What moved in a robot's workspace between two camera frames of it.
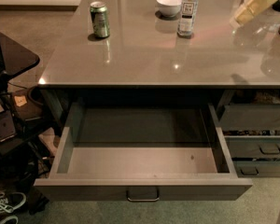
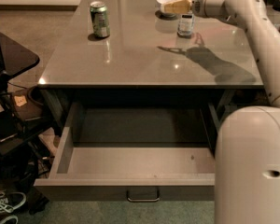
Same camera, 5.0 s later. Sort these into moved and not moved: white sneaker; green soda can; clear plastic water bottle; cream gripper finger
Moved: cream gripper finger
Not moved: clear plastic water bottle; white sneaker; green soda can
